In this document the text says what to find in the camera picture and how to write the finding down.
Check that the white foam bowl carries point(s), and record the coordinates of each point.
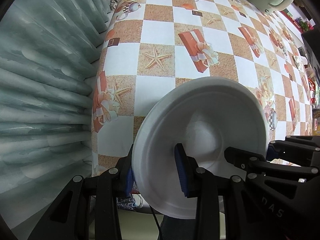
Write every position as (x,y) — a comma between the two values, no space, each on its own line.
(205,115)

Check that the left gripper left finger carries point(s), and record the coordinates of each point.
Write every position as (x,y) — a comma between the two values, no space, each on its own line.
(68,215)

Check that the teal curtain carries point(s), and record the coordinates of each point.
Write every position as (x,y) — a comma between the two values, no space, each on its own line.
(49,57)

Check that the checkered patterned tablecloth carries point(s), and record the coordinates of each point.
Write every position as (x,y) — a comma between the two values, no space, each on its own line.
(153,46)

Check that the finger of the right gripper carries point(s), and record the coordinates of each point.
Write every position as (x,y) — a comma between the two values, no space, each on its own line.
(275,150)
(293,181)

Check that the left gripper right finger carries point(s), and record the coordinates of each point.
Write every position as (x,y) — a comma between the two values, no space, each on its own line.
(197,182)

